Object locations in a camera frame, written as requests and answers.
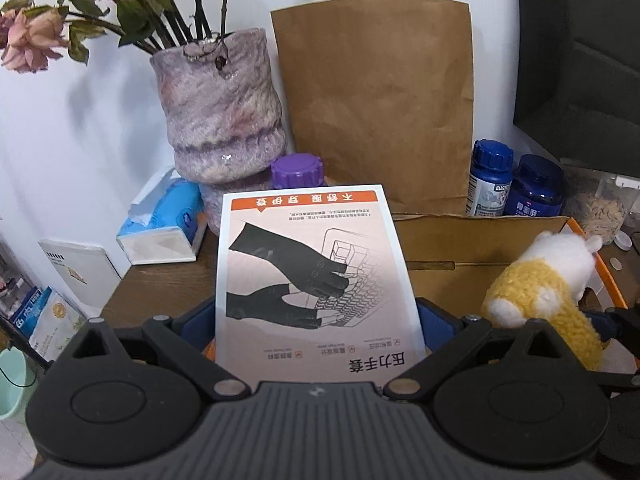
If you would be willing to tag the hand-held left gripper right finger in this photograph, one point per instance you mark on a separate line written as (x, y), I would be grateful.
(436, 321)

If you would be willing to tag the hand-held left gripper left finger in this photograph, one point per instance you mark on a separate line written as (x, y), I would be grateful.
(198, 323)

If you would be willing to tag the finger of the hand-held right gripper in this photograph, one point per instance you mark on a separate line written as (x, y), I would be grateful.
(620, 390)
(624, 329)

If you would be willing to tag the orange cardboard box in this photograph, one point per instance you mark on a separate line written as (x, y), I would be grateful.
(450, 245)

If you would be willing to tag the yellow white plush toy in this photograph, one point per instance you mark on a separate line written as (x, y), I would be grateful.
(545, 295)

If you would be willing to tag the white printed glove package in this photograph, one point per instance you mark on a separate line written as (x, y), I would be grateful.
(312, 280)

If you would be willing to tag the white bottle cap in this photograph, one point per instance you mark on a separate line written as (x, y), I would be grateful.
(622, 240)

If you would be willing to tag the blue tissue pack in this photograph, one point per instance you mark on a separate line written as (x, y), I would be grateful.
(165, 225)

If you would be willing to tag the clear jar of seeds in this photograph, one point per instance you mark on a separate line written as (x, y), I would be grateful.
(597, 200)

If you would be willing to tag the white pouch with gold seal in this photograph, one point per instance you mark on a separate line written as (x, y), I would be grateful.
(56, 320)

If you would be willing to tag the dark blue supplement bottle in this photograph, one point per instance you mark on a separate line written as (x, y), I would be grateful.
(537, 187)

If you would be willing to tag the blue white plastic pouch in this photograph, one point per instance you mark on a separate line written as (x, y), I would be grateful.
(27, 312)

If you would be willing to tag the black tripod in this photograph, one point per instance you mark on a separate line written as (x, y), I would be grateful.
(20, 340)

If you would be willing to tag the purple capped bottle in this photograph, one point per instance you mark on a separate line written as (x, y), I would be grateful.
(296, 171)

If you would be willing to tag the green plastic bucket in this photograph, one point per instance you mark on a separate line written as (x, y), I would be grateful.
(15, 385)

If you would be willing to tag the mottled purple ceramic vase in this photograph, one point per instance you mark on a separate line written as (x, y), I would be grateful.
(220, 110)

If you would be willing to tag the brown paper bag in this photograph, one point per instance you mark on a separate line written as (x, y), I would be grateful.
(380, 105)

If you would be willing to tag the black paper bag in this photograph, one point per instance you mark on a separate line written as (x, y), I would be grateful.
(580, 55)

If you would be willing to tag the dried rose bouquet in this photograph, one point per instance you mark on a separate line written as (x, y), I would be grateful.
(75, 15)

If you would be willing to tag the white wall panel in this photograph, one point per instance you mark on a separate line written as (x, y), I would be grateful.
(82, 270)

